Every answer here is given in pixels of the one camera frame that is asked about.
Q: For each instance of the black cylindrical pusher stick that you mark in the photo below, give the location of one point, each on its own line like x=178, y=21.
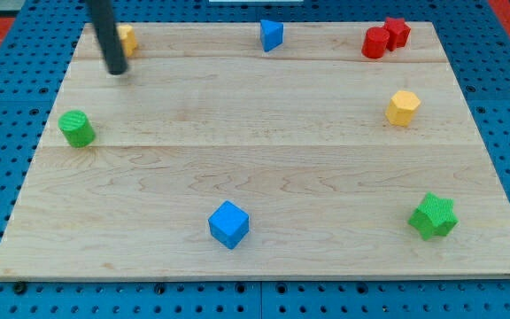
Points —
x=103, y=20

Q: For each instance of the yellow heart block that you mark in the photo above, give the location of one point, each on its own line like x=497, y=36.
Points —
x=127, y=38

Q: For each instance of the yellow hexagon block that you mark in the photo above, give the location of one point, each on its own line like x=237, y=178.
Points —
x=402, y=108

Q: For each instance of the green cylinder block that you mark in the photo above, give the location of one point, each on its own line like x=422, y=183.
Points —
x=76, y=128

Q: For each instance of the blue triangle block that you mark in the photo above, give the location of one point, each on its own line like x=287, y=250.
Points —
x=270, y=34

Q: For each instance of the light wooden board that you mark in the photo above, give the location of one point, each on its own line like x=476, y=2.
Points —
x=296, y=137

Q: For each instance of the blue cube block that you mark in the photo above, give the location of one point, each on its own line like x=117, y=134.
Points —
x=229, y=224

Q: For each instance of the red cylinder block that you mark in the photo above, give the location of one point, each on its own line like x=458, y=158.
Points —
x=375, y=42

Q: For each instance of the red star block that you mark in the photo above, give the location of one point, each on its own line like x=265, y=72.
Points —
x=399, y=32

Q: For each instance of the green star block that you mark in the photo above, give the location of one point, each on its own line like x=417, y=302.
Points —
x=434, y=216

